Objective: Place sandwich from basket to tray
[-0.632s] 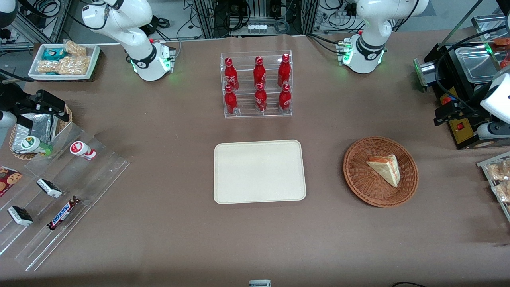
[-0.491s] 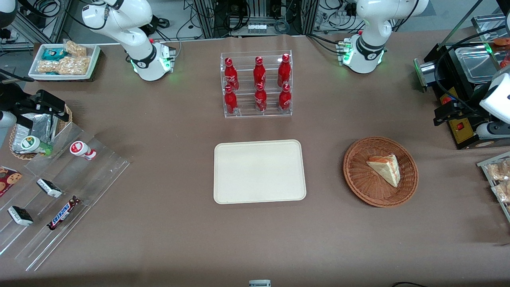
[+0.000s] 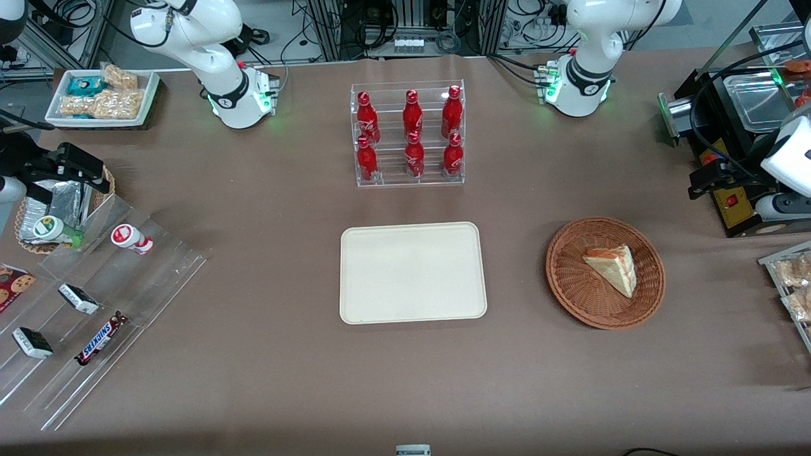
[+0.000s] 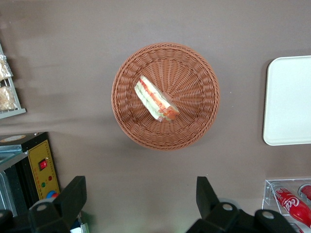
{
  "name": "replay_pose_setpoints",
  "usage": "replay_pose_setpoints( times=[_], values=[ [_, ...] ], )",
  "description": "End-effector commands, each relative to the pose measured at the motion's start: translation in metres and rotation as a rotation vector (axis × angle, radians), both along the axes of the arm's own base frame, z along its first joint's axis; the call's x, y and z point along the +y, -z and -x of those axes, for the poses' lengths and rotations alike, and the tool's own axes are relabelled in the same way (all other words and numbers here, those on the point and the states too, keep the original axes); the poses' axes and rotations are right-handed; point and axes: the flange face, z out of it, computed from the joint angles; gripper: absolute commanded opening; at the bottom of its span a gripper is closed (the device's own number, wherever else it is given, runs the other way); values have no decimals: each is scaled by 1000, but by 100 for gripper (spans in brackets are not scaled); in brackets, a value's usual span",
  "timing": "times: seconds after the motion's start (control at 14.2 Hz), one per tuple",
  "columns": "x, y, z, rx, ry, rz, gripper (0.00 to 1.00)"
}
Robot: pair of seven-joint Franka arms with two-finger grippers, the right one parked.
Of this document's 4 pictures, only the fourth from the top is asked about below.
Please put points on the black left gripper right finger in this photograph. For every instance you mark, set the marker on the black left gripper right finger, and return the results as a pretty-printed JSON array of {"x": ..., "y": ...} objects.
[{"x": 213, "y": 216}]

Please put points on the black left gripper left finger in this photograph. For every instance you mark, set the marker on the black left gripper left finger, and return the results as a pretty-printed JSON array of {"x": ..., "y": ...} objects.
[{"x": 60, "y": 213}]

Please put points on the triangle sandwich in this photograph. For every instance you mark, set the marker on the triangle sandwich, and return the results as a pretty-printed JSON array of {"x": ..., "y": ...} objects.
[{"x": 155, "y": 99}]

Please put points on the beige plastic tray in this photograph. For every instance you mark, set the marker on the beige plastic tray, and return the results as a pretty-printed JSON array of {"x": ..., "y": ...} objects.
[{"x": 289, "y": 102}]

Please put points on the round brown wicker basket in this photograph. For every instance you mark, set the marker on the round brown wicker basket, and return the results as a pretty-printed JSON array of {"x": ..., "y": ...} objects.
[{"x": 194, "y": 80}]

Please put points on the clear acrylic bottle rack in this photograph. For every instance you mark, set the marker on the clear acrylic bottle rack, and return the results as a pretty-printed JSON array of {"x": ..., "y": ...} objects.
[{"x": 269, "y": 194}]

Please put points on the black food warmer machine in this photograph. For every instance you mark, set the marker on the black food warmer machine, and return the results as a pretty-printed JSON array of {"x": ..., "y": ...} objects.
[{"x": 43, "y": 150}]

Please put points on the red cola bottle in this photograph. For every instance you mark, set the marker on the red cola bottle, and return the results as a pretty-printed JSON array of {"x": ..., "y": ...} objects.
[
  {"x": 291, "y": 206},
  {"x": 306, "y": 191}
]

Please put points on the clear bag of snacks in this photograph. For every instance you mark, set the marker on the clear bag of snacks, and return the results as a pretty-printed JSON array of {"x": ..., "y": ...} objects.
[
  {"x": 4, "y": 69},
  {"x": 6, "y": 98}
]

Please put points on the red rocker switch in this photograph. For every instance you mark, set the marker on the red rocker switch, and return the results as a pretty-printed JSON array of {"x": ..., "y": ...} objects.
[{"x": 43, "y": 165}]

